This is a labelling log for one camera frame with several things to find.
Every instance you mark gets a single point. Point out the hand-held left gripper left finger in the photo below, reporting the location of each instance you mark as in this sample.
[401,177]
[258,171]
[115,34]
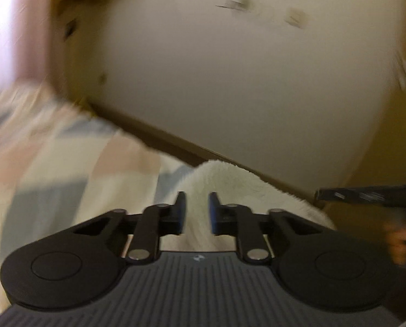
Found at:
[180,214]

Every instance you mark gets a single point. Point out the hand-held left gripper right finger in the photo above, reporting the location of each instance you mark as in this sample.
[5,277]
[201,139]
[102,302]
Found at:
[215,214]

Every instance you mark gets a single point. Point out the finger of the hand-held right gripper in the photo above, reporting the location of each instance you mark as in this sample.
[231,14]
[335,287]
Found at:
[359,196]

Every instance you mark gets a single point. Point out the cream fleece vest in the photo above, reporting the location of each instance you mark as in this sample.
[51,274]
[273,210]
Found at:
[244,184]

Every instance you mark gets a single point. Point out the person's right hand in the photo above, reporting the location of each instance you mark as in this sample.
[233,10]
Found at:
[402,242]

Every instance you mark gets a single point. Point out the wooden baseboard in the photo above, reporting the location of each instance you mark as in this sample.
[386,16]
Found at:
[155,133]

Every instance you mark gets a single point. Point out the checkered patchwork quilt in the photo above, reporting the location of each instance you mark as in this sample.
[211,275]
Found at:
[53,163]

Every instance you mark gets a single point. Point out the pink curtain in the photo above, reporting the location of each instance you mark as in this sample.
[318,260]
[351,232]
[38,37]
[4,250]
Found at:
[12,24]

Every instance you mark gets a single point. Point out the white wall socket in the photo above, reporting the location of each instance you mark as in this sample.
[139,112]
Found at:
[296,17]
[237,2]

